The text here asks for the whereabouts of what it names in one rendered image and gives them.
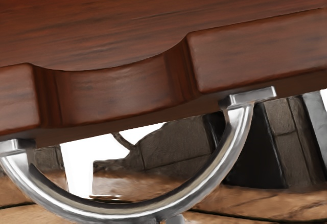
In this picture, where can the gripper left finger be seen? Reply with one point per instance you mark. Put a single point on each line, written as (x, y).
(149, 221)

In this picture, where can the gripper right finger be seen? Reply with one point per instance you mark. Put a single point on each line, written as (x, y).
(176, 220)

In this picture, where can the dark red-brown wooden cabinet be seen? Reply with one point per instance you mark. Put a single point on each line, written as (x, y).
(107, 34)

